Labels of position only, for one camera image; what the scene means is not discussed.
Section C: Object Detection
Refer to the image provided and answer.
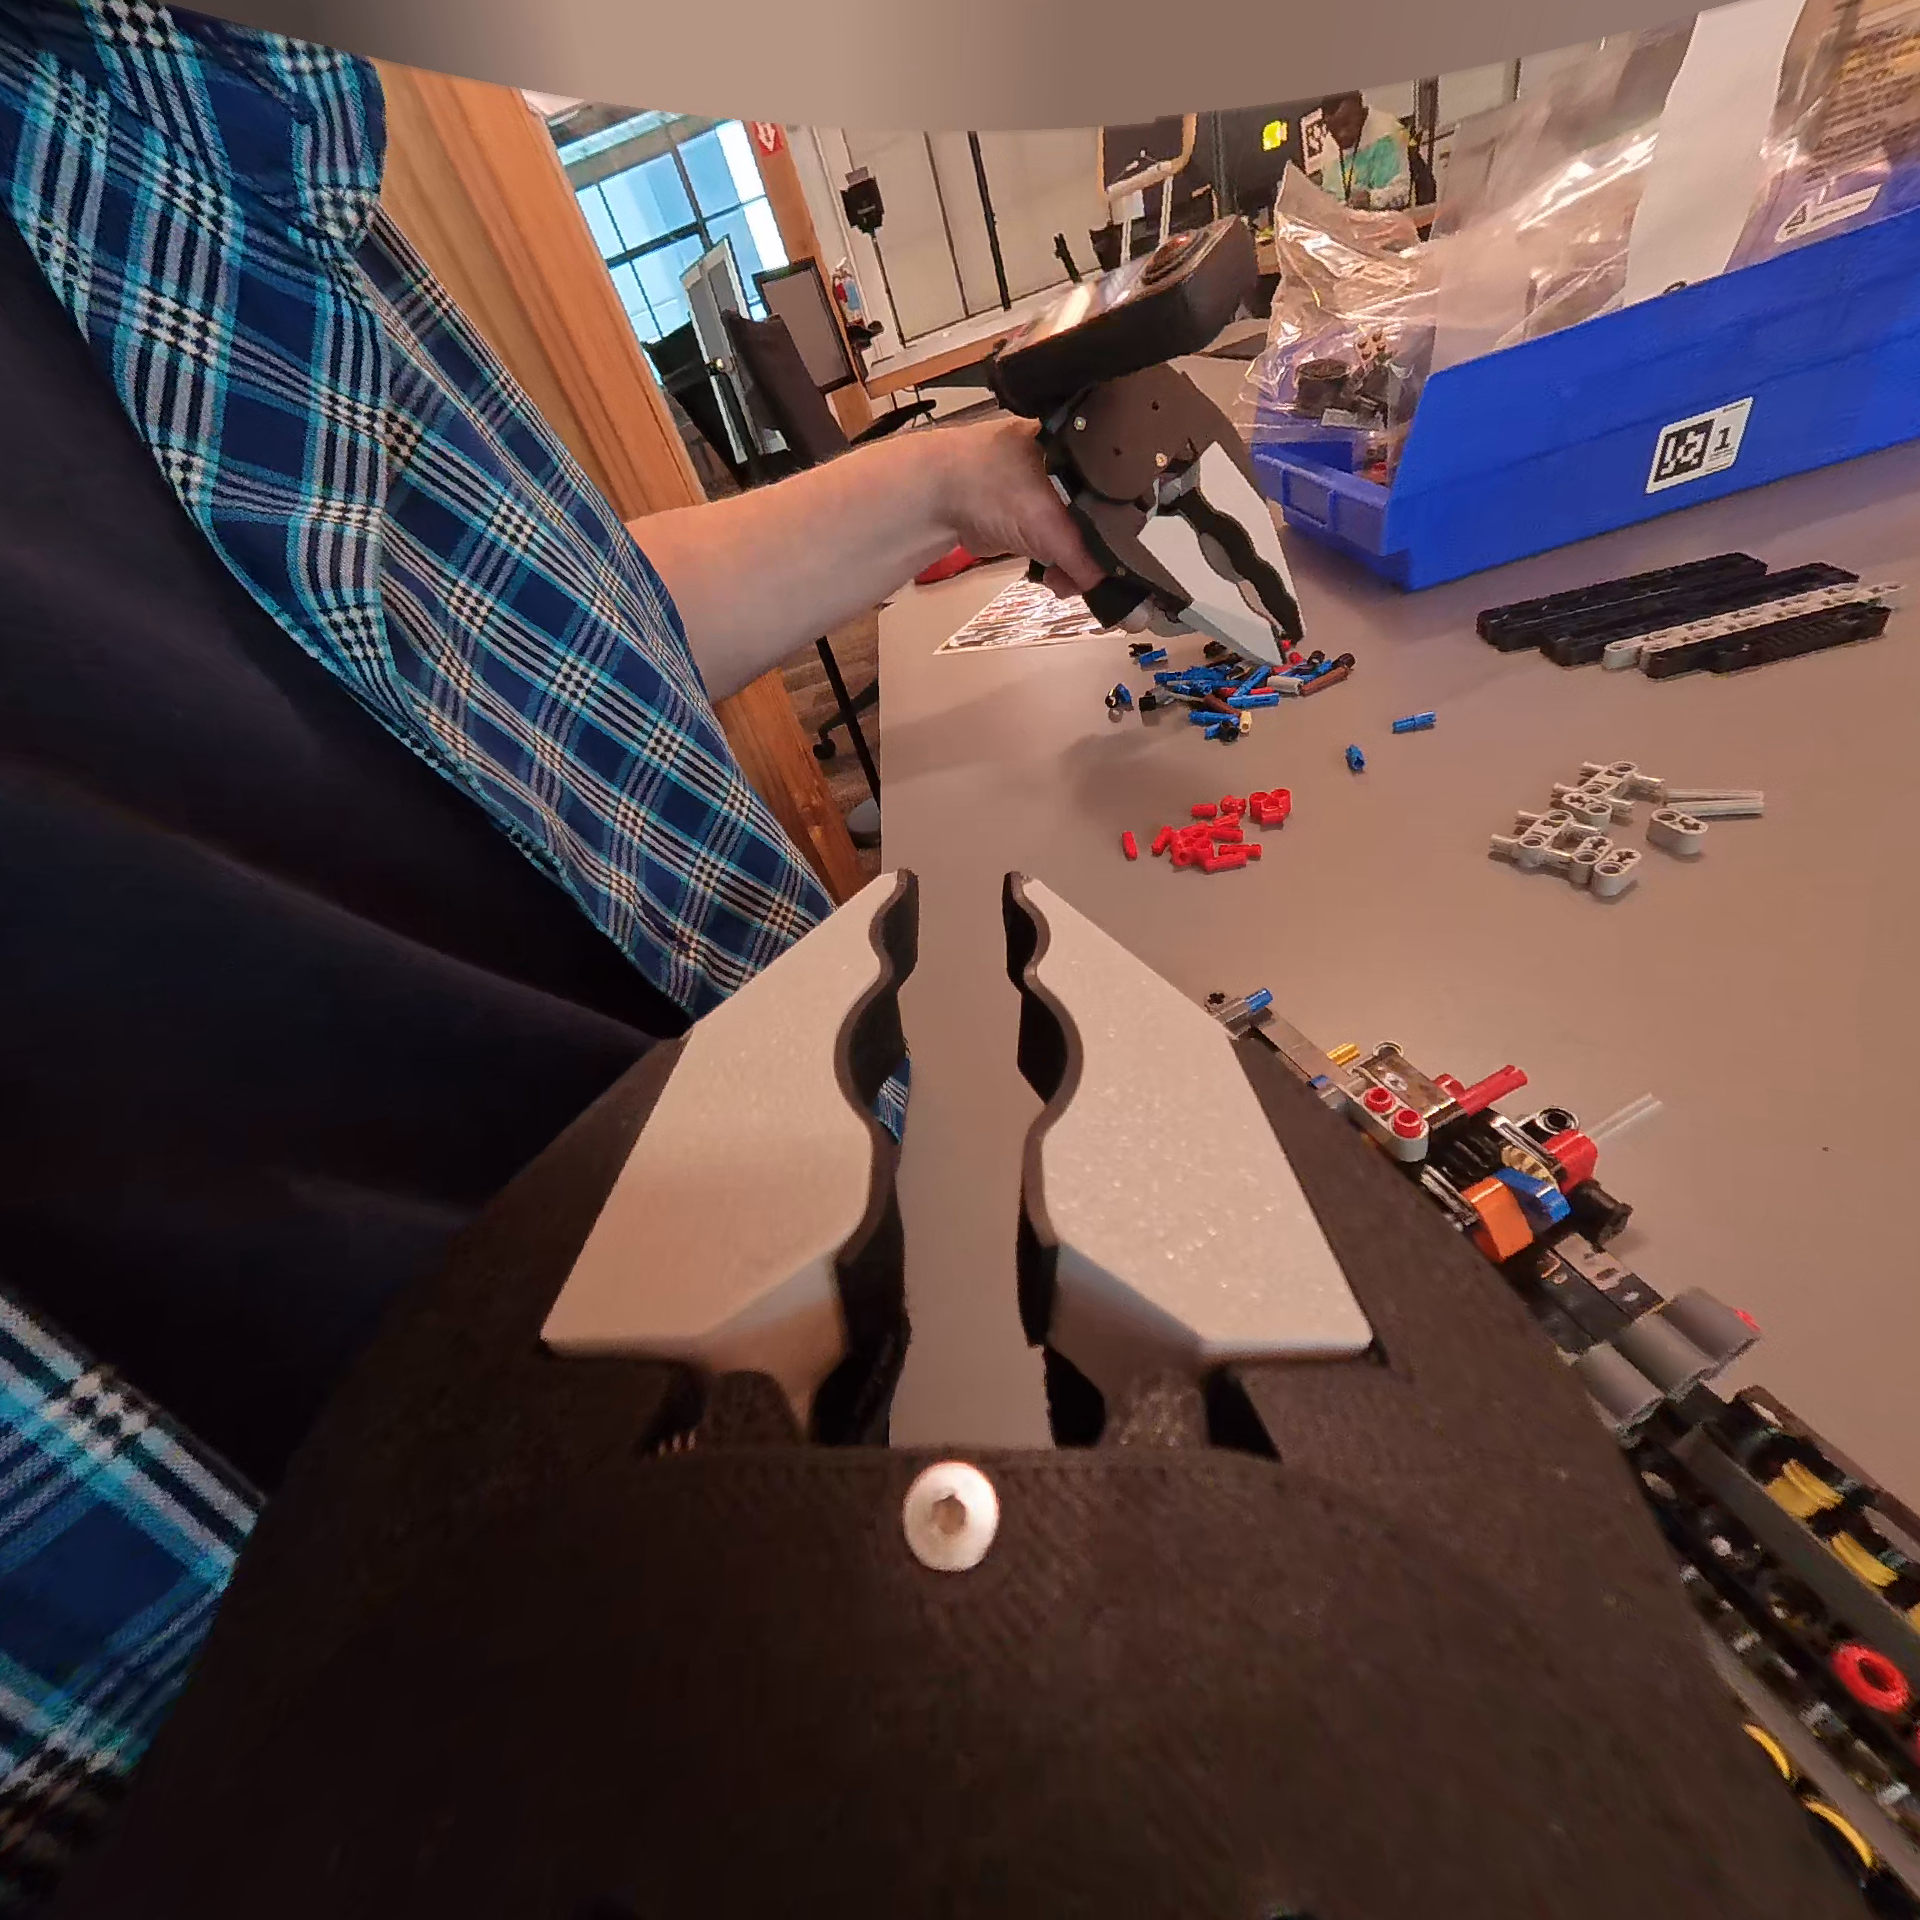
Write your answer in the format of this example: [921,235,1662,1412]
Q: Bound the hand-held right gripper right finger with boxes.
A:
[1002,871,1374,1449]

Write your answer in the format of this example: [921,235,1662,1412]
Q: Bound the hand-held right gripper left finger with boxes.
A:
[539,866,921,1442]

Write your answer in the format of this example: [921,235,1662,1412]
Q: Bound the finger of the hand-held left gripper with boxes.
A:
[1178,444,1309,650]
[1131,503,1286,665]

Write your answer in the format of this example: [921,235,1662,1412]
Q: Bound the pile of blue black lego pins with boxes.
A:
[1106,638,1360,745]

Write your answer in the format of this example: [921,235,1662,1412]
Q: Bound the person's left forearm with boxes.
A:
[626,433,954,705]

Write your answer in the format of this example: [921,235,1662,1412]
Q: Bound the pile of red lego pins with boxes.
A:
[1123,786,1296,875]

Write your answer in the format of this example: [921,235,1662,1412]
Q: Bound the row of black lego beams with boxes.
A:
[1476,552,1900,678]

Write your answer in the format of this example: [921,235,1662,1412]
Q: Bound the group of grey lego connectors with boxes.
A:
[1489,759,1768,898]

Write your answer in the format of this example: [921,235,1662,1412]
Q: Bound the long grey lego beam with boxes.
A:
[1602,590,1894,670]

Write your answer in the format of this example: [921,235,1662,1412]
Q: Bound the lego car chassis model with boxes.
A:
[1206,988,1920,1907]

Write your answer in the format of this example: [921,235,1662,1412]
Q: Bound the person's left hand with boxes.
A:
[937,417,1105,601]

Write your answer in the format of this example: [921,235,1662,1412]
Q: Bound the printed instruction sheet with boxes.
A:
[932,577,1134,656]

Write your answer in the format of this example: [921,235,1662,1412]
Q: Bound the clear plastic bags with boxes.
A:
[1253,0,1920,454]

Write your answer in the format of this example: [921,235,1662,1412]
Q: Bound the computer monitor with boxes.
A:
[754,258,849,396]

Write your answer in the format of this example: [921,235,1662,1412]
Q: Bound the blue plastic bin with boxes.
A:
[1253,202,1920,590]

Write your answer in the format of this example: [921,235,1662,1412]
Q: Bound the black office chair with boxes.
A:
[720,312,940,454]

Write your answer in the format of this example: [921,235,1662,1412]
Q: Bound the black table leg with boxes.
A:
[813,638,888,798]

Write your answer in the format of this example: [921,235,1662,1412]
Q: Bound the window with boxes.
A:
[556,113,789,348]

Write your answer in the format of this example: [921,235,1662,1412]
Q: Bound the dark navy garment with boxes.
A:
[0,210,707,1488]

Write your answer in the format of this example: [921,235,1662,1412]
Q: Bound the white paper sheet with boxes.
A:
[1628,0,1809,303]

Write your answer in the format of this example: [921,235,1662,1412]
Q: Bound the wooden pillar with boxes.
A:
[376,60,865,903]

